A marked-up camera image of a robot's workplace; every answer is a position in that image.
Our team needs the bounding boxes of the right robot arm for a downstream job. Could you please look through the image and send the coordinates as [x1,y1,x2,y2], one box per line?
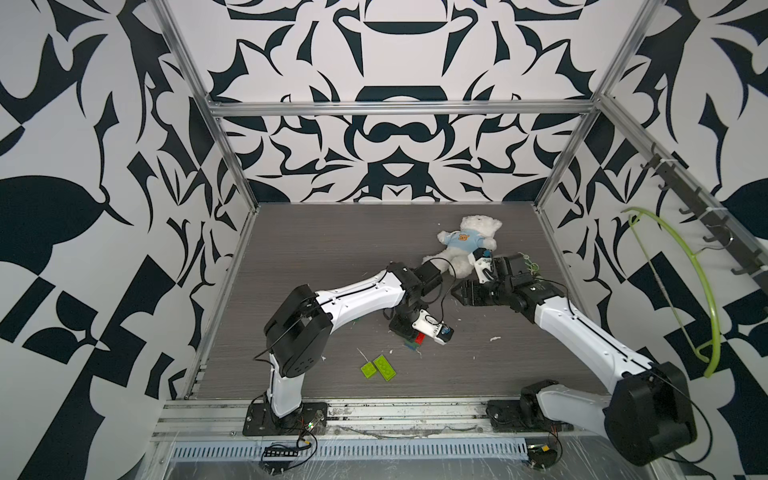
[451,249,704,466]

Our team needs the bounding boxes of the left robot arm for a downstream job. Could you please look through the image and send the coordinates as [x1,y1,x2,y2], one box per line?
[264,262,454,419]

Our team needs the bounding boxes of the long lime lego brick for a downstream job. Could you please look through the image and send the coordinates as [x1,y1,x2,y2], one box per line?
[373,355,396,382]

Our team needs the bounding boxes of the small lime lego brick lower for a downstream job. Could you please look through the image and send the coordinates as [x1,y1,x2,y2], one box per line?
[360,362,378,379]

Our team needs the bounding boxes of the white teddy bear blue shirt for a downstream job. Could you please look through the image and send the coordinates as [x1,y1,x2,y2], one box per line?
[423,215,503,280]

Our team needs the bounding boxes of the black connector box right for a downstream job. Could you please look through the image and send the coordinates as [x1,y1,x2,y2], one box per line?
[527,444,560,471]

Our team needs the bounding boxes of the green plastic hanger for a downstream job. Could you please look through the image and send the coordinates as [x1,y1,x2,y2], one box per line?
[623,207,722,379]

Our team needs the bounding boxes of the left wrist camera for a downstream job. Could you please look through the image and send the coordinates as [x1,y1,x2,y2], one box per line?
[411,309,454,345]

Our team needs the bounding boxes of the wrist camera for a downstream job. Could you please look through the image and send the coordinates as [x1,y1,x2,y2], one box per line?
[411,309,454,345]
[469,248,496,284]

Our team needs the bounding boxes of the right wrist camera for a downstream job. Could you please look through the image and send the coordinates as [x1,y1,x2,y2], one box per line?
[469,248,496,284]

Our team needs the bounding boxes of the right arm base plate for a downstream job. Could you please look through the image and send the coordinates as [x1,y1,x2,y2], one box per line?
[486,380,575,432]

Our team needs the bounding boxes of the white slotted cable duct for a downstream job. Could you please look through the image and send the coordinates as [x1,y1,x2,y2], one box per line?
[170,437,528,462]

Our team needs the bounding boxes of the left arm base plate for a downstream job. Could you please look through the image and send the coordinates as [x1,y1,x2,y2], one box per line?
[242,401,328,437]

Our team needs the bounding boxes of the black wall hook rail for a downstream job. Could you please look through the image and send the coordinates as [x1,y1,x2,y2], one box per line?
[643,142,767,293]

